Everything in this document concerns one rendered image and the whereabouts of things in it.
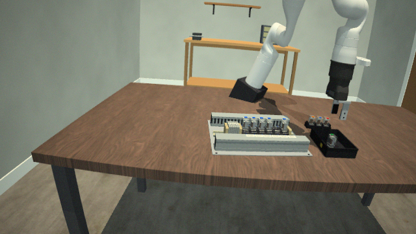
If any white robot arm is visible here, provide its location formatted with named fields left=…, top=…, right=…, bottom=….
left=245, top=0, right=369, bottom=89

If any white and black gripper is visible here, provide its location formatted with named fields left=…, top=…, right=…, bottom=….
left=326, top=45, right=371, bottom=120

